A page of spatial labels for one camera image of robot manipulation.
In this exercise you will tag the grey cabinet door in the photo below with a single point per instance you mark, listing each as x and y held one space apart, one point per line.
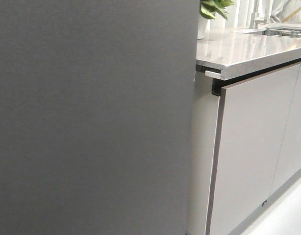
289 160
252 119

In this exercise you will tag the stainless steel sink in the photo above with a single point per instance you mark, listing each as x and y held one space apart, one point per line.
280 31

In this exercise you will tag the grey stone countertop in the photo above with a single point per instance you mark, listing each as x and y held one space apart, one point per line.
233 52

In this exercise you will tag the far grey cabinet door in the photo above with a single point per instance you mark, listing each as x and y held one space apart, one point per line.
289 160

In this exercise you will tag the near grey cabinet door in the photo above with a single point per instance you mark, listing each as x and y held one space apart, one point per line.
252 119

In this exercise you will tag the grey fridge door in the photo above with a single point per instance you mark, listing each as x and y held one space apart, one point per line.
95 116

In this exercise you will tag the green potted plant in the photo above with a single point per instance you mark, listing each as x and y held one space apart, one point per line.
209 8

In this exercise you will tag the steel kitchen faucet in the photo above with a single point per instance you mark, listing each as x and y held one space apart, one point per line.
260 13

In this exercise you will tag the white plant pot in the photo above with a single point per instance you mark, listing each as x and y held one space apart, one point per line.
203 26

